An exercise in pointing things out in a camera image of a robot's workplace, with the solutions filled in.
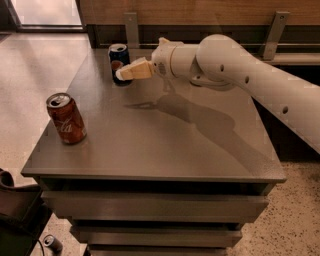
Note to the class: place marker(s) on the grey drawer cabinet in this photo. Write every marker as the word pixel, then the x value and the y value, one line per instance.
pixel 166 168

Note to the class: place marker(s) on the dark chair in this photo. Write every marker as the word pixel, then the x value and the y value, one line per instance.
pixel 23 216

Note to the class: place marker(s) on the red Coca-Cola can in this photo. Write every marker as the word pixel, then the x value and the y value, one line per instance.
pixel 66 117

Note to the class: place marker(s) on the blue Pepsi can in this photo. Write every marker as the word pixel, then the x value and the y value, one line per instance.
pixel 118 57

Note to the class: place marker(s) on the metal bracket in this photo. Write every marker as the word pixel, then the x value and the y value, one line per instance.
pixel 132 30
pixel 268 49

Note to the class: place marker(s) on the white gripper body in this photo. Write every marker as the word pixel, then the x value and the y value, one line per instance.
pixel 161 61

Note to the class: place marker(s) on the can on floor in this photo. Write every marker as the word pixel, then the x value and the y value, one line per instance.
pixel 52 243

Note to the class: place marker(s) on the right metal bracket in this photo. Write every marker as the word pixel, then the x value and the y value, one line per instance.
pixel 268 49

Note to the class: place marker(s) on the wooden counter with shelf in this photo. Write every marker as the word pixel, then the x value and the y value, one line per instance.
pixel 246 21

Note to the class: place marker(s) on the left metal bracket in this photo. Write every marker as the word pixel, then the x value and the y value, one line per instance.
pixel 132 30

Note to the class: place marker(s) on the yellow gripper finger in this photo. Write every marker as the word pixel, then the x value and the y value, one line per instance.
pixel 137 71
pixel 140 62

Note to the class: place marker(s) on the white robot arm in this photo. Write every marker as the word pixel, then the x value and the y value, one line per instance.
pixel 220 63

